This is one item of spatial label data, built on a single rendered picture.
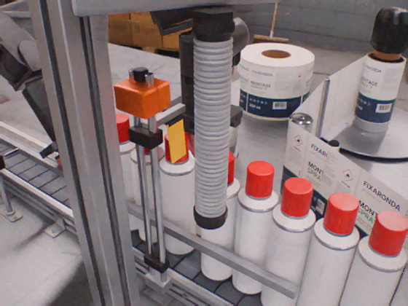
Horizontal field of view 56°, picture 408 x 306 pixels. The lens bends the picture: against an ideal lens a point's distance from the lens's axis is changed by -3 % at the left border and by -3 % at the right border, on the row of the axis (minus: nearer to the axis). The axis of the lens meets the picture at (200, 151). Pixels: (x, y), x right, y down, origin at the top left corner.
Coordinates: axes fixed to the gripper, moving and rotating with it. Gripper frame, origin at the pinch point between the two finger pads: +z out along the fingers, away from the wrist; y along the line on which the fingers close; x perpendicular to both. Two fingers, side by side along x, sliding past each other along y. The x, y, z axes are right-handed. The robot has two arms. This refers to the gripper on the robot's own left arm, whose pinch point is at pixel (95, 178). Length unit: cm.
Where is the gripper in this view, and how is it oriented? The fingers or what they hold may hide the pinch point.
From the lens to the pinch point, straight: 73.6
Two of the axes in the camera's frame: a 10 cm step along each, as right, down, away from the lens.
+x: -6.4, 2.7, 7.2
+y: 5.8, -4.5, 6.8
